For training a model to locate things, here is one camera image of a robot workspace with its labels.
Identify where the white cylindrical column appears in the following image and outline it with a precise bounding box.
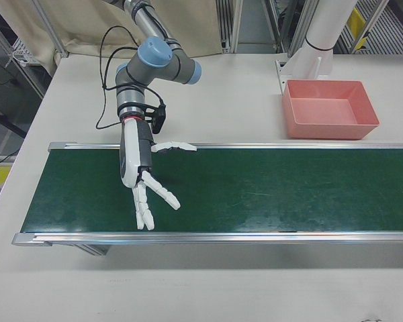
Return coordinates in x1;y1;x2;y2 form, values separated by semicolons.
304;0;357;51

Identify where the green conveyor belt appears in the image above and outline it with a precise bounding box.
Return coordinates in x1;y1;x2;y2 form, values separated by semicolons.
11;140;403;256

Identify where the pink plastic box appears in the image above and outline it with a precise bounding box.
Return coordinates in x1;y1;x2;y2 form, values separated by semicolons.
281;79;380;141

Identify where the white column base mount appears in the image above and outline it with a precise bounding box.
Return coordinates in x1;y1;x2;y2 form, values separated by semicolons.
274;42;334;97

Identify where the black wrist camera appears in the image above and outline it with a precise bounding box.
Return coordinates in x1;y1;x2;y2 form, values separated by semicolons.
149;104;167;133

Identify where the yellow plastic tag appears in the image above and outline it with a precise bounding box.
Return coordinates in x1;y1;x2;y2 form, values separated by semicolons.
347;8;369;51

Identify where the beige curtain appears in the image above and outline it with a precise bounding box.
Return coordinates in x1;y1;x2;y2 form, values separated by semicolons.
0;0;222;60

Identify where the aluminium frame post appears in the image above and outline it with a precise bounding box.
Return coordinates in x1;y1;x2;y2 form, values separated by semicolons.
30;0;69;58
216;0;243;54

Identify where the black camera cable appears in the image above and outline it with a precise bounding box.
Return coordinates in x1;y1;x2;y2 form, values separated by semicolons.
94;25;142;130

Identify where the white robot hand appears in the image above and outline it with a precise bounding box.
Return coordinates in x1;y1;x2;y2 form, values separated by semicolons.
119;117;198;231

